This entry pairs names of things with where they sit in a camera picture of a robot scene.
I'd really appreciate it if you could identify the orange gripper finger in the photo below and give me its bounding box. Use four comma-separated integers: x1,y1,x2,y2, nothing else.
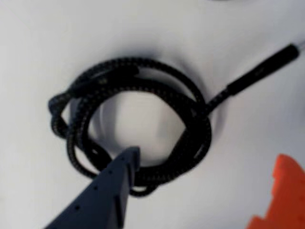
245,154,305,229

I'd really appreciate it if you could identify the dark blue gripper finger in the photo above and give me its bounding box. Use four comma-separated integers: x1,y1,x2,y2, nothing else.
44,146,141,229

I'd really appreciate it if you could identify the black braided cable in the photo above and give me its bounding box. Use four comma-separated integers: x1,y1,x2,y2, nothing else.
47,42,305,198

